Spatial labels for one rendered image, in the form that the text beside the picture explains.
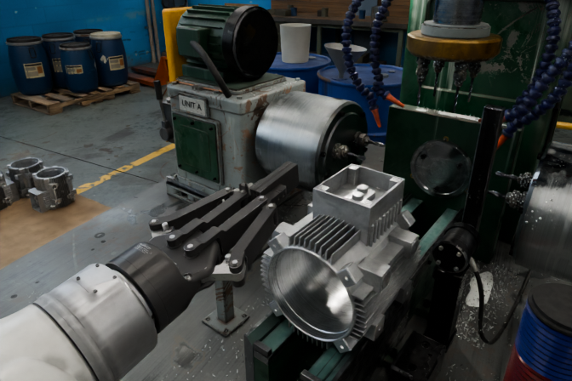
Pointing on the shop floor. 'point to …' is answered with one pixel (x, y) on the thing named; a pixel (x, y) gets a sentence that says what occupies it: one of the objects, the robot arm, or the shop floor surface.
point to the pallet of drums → (68, 69)
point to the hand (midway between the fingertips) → (276, 186)
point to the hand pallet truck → (159, 62)
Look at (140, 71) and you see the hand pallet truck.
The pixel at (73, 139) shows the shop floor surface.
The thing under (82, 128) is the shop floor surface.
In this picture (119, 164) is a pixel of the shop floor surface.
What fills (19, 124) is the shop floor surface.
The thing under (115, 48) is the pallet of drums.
